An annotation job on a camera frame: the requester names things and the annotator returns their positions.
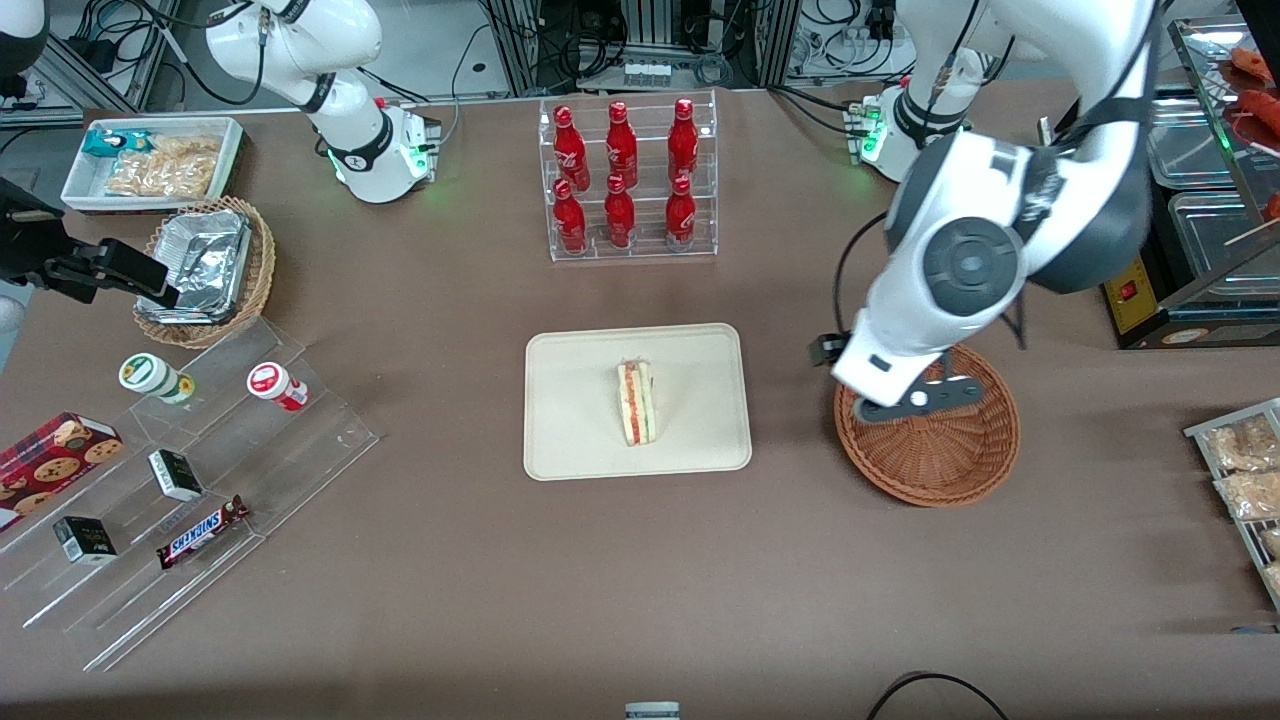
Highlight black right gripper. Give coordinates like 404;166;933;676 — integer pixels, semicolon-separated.
0;178;182;309

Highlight triangle sandwich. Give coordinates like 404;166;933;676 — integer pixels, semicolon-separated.
615;359;659;449

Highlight light wicker basket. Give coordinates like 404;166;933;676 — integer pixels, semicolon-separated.
132;196;277;350

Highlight round brown wicker basket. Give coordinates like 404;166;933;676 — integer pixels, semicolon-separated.
834;344;1022;508

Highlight beige plastic tray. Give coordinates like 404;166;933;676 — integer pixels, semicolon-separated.
523;322;753;483

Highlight white rectangular snack bin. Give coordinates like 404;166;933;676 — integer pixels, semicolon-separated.
61;116;245;215

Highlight aluminium foil containers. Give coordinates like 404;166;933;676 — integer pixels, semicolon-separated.
136;208;252;325

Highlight green-lidded white jar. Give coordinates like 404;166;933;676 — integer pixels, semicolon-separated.
118;353;197;406

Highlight clear bag of crackers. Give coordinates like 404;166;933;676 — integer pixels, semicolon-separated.
104;134;222;200

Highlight teal snack packet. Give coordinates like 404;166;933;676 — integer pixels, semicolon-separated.
81;129;153;159

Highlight red-lidded white jar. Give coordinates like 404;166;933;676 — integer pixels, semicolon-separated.
246;361;310;413

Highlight red cookie box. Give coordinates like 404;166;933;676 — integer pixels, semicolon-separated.
0;411;126;532

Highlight red cola bottle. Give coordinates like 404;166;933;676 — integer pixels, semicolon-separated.
552;179;589;255
604;174;638;251
667;98;701;184
605;101;640;189
664;175;699;245
553;105;592;193

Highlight clear acrylic bottle rack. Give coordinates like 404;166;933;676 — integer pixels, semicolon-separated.
538;89;720;264

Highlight small black box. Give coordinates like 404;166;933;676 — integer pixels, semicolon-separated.
147;448;205;503
52;515;119;566

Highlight clear acrylic stepped shelf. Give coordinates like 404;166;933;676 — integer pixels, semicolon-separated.
0;317;380;674

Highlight brown Snickers bar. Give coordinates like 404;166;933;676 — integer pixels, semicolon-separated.
156;494;250;571

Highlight black food warmer appliance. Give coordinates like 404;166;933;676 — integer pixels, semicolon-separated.
1038;14;1280;351

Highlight steel warmer pan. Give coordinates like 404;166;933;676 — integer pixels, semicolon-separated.
1168;189;1280;303
1144;94;1253;191

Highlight clear bag of snacks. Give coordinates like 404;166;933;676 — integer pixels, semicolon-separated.
1202;414;1280;473
1214;470;1280;522

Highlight black table-edge cable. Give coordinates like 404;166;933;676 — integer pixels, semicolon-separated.
864;671;1013;720

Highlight aluminium frame rack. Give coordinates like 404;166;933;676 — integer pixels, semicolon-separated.
478;0;806;97

